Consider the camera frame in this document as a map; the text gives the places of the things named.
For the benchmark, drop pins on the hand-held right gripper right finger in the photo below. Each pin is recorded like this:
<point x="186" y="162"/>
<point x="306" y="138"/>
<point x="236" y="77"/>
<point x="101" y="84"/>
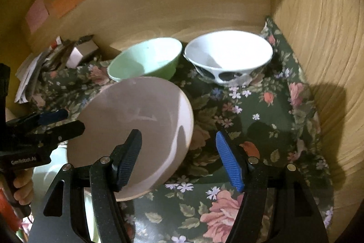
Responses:
<point x="227" y="163"/>

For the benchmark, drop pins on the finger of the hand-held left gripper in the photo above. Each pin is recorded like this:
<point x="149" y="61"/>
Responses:
<point x="54" y="115"/>
<point x="68" y="129"/>

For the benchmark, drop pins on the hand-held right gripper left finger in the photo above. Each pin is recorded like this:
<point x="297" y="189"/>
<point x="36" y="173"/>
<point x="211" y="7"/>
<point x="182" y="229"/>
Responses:
<point x="128" y="163"/>

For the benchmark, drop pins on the pink bowl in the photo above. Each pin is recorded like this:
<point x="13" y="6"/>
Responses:
<point x="128" y="112"/>

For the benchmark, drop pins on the pale green bowl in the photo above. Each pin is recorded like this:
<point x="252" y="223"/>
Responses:
<point x="142" y="60"/>

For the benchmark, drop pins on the white bowl with black spots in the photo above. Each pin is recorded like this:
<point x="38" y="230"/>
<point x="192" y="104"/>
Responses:
<point x="227" y="52"/>

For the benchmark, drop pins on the person's left hand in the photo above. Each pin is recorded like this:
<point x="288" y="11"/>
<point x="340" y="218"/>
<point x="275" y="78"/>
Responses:
<point x="24" y="189"/>

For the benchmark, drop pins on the stack of white papers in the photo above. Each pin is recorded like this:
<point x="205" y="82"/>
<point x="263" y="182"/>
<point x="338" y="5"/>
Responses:
<point x="28" y="75"/>

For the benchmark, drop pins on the dark floral cloth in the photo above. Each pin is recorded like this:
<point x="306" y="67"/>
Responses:
<point x="256" y="117"/>

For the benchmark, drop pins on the stack of cards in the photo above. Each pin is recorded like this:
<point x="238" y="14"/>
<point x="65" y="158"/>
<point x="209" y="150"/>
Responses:
<point x="59" y="52"/>

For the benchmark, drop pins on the small white cardboard box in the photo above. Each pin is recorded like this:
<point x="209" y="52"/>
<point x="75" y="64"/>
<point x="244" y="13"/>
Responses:
<point x="82" y="52"/>

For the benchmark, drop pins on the pink sticky note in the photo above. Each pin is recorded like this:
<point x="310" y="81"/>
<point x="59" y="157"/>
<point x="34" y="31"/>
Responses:
<point x="37" y="15"/>

